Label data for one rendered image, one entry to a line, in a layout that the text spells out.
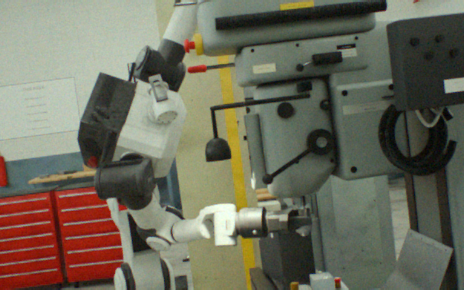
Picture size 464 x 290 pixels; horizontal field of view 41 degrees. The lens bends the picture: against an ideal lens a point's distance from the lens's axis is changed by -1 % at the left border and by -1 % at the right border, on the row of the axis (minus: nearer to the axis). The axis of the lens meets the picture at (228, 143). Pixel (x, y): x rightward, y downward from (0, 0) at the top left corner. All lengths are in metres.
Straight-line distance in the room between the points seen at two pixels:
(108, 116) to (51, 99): 9.06
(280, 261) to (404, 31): 0.98
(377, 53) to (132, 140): 0.74
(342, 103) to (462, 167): 0.36
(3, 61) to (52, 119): 1.24
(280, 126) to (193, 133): 1.82
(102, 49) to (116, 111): 8.97
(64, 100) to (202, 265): 7.61
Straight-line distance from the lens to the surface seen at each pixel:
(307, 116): 1.71
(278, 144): 1.70
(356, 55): 1.73
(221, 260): 3.59
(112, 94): 1.96
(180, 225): 1.99
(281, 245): 2.15
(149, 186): 1.83
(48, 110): 10.95
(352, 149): 1.72
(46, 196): 6.51
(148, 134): 1.89
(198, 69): 1.86
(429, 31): 1.53
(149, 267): 2.25
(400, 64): 1.50
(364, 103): 1.72
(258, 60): 1.67
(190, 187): 3.51
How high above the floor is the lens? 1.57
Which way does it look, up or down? 3 degrees down
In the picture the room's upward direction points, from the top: 7 degrees counter-clockwise
